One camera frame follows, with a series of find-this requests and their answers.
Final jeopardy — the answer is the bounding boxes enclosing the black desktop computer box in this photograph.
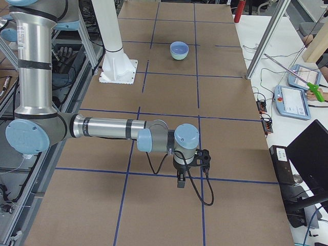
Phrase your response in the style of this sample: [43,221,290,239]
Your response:
[269,145,319,229]

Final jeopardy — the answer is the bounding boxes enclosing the black monitor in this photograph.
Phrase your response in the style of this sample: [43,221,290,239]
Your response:
[286,119,327,191]

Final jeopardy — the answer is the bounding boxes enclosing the person's hand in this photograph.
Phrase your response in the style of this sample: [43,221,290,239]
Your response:
[306,89,328,101]

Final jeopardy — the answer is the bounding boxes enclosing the green bowl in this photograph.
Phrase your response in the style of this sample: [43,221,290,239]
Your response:
[170,49,189,60]

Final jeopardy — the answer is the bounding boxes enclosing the orange black connector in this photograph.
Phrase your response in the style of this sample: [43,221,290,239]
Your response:
[254,92,267,113]
[260,113,273,136]

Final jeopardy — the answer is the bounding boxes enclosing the far orange black connector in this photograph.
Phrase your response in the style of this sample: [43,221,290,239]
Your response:
[254,92,267,113]

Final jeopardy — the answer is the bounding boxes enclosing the white pedestal column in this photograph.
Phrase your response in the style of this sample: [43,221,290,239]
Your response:
[92,0,138,85]

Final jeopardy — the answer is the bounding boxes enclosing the aluminium frame post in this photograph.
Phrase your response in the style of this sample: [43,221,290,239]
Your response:
[245,0,291,79]

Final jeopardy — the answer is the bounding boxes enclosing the green handled reacher grabber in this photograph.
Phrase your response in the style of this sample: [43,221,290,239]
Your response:
[264,53,325,102]

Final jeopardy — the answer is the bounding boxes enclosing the near blue teach pendant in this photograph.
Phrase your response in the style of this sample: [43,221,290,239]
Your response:
[274,85,311,120]

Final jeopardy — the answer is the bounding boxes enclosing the far blue teach pendant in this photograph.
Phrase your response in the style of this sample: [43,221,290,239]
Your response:
[288,64,322,91]

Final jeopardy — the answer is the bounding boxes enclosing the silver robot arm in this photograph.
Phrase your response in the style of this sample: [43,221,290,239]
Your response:
[6,1,199,188]

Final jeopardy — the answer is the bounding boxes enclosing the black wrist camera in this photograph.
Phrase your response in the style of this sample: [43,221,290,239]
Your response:
[191,149,211,178]

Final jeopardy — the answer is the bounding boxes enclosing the blue bowl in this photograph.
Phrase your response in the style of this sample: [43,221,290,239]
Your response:
[170,41,189,50]

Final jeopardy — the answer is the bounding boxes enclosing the red cylinder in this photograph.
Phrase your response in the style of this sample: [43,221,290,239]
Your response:
[234,0,246,23]

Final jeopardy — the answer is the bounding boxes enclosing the near orange black connector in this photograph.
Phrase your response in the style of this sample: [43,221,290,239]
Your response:
[260,113,273,136]

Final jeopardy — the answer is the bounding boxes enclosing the blue teach pendant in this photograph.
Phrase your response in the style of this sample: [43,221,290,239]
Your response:
[288,64,322,91]
[274,85,311,120]

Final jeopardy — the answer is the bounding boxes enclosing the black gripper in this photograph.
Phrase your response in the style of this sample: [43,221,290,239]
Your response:
[173,159,189,188]

